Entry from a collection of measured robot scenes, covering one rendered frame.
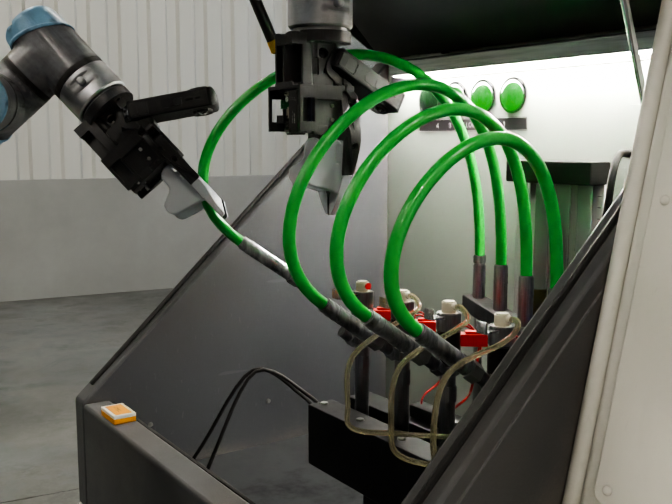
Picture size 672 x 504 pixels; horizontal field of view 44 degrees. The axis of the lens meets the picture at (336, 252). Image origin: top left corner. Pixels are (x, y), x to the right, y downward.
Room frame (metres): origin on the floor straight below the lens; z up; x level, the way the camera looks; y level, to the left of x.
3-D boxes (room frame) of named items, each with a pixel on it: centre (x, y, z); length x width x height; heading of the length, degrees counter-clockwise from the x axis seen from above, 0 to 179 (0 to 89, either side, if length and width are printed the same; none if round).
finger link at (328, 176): (0.99, 0.01, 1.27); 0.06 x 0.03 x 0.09; 124
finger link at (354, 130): (0.99, -0.01, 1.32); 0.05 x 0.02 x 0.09; 34
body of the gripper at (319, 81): (1.00, 0.02, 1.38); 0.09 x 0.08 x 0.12; 124
